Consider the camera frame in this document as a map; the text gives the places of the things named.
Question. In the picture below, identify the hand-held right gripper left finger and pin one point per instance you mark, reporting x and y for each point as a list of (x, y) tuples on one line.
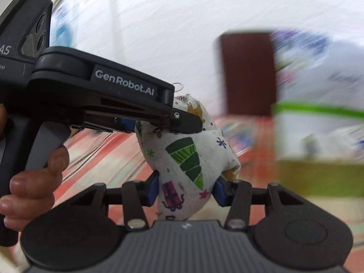
[(153, 190)]

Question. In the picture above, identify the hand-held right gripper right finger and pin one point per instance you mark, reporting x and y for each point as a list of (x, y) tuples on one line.
[(219, 193)]

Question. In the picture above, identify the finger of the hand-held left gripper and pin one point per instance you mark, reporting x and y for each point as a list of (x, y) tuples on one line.
[(125, 124), (184, 122)]

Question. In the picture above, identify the white printed fabric pouch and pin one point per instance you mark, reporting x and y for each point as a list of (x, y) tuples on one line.
[(187, 159)]

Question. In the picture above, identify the person's left hand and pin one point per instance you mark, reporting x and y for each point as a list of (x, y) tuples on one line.
[(28, 196)]

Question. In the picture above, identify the green box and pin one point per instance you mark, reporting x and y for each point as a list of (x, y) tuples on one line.
[(315, 179)]

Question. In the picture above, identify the white bag with green stripe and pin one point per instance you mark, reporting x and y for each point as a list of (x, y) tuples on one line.
[(318, 96)]

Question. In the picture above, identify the blue blurred wall decoration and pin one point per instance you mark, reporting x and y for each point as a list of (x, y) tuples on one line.
[(63, 31)]

